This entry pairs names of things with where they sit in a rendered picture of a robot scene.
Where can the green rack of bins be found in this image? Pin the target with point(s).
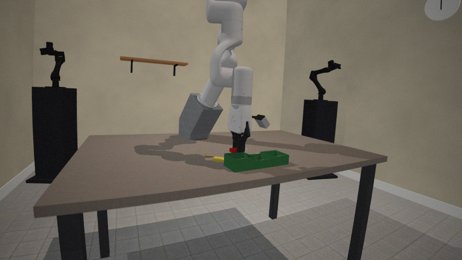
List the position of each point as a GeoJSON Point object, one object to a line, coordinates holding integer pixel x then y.
{"type": "Point", "coordinates": [242, 161]}

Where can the yellow sticky note pad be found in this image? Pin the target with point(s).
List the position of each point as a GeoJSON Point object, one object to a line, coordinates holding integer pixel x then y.
{"type": "Point", "coordinates": [218, 159]}

